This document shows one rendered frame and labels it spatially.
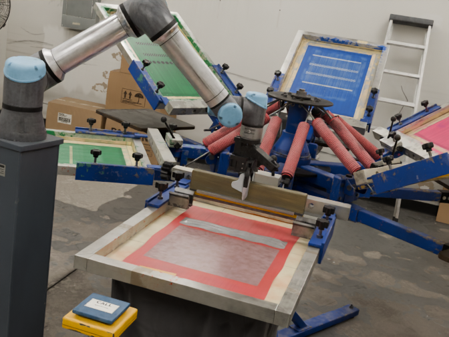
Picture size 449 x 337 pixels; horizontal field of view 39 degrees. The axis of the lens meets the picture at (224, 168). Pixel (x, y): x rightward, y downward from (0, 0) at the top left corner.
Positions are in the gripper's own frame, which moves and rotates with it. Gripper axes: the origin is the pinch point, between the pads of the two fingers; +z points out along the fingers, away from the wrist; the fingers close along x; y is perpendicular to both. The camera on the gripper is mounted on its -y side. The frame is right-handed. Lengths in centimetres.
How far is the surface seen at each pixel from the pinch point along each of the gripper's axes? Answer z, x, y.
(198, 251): 9.7, 34.5, 4.6
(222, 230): 9.2, 13.8, 3.2
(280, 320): 9, 65, -27
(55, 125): 86, -359, 285
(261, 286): 10, 46, -18
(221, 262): 9.8, 37.7, -3.8
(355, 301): 105, -173, -42
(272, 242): 9.4, 13.0, -13.5
